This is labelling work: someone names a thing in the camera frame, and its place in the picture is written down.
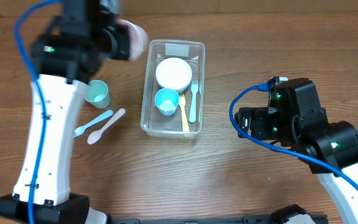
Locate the pink plastic cup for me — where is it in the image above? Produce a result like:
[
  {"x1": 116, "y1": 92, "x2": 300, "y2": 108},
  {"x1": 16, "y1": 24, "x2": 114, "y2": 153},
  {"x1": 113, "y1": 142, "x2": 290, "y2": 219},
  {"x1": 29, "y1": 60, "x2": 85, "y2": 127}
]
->
[{"x1": 118, "y1": 19, "x2": 149, "y2": 61}]

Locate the green plastic cup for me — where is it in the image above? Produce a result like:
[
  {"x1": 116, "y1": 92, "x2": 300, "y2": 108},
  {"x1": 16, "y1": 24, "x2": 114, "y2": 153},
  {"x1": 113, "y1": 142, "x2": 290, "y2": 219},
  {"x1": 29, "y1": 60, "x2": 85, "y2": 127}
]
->
[{"x1": 85, "y1": 80, "x2": 111, "y2": 109}]

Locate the pink plastic bowl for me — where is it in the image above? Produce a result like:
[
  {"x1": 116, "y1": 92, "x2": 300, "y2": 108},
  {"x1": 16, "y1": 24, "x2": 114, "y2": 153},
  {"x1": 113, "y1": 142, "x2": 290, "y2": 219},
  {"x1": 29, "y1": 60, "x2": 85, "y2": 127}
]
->
[{"x1": 155, "y1": 58, "x2": 192, "y2": 88}]

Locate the blue fork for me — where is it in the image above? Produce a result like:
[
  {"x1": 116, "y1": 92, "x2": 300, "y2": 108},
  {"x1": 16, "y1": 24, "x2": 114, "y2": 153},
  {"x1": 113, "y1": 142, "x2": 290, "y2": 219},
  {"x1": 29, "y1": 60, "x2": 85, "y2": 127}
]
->
[
  {"x1": 73, "y1": 110, "x2": 114, "y2": 138},
  {"x1": 189, "y1": 80, "x2": 199, "y2": 123}
]

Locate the blue plastic cup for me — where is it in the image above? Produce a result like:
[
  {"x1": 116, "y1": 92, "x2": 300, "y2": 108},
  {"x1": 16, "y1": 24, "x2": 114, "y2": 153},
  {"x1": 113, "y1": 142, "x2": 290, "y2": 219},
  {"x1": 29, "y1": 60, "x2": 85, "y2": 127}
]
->
[{"x1": 155, "y1": 88, "x2": 179, "y2": 116}]

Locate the yellow plastic fork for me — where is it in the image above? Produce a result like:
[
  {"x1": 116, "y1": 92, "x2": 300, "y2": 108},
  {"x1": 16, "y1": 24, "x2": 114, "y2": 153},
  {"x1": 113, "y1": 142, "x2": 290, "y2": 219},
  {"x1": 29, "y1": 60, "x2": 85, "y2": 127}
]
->
[{"x1": 179, "y1": 93, "x2": 190, "y2": 133}]

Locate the blue bowl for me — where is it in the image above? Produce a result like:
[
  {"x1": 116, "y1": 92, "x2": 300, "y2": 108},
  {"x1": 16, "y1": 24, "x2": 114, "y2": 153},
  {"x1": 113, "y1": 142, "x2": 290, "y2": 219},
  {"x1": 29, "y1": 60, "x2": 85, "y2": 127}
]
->
[{"x1": 167, "y1": 84, "x2": 190, "y2": 93}]

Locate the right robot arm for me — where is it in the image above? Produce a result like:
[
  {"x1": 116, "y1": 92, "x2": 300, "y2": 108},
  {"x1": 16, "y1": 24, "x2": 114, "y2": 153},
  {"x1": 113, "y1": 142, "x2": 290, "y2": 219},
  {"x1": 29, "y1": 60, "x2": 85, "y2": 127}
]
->
[{"x1": 229, "y1": 77, "x2": 358, "y2": 223}]

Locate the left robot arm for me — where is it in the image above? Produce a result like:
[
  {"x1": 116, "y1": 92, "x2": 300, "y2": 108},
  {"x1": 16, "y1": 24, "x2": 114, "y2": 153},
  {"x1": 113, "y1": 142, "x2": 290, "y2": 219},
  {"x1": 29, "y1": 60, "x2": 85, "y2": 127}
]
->
[{"x1": 0, "y1": 19, "x2": 147, "y2": 223}]

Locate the clear plastic container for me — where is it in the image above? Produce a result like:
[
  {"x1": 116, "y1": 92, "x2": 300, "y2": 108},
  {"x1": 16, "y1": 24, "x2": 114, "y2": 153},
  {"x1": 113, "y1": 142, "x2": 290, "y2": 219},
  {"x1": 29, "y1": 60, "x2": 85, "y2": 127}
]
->
[{"x1": 140, "y1": 39, "x2": 206, "y2": 139}]

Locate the white plastic spoon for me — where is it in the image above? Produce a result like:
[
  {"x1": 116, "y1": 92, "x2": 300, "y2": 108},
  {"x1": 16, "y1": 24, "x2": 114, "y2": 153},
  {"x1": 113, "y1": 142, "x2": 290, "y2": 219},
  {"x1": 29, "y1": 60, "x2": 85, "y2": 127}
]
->
[{"x1": 87, "y1": 108, "x2": 126, "y2": 144}]

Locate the right blue cable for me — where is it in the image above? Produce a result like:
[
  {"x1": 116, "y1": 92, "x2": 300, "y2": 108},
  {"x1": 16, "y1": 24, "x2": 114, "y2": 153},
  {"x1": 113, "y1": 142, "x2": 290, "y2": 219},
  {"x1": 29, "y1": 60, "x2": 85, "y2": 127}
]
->
[{"x1": 229, "y1": 83, "x2": 358, "y2": 212}]

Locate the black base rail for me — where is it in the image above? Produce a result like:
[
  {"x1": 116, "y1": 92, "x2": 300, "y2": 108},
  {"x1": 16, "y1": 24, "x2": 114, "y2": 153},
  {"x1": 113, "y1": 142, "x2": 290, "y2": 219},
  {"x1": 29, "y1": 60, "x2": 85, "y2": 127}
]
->
[{"x1": 107, "y1": 204, "x2": 329, "y2": 224}]

